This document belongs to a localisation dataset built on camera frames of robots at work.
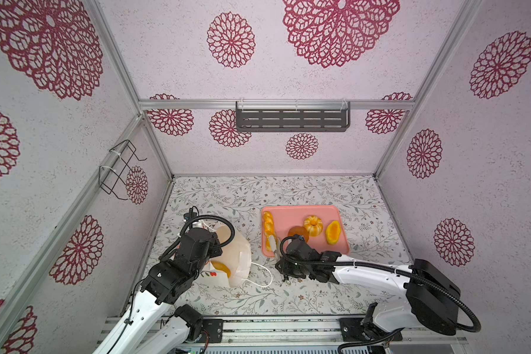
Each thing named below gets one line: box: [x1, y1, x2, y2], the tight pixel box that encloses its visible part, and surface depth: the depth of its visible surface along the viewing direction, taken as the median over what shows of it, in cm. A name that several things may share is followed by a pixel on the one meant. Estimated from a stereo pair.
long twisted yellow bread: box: [263, 210, 276, 249], surface depth 100 cm
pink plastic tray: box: [261, 205, 350, 258], surface depth 99 cm
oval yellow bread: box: [325, 220, 342, 245], surface depth 97 cm
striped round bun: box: [303, 214, 324, 237], surface depth 99 cm
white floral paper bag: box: [199, 224, 253, 288], surface depth 81 cm
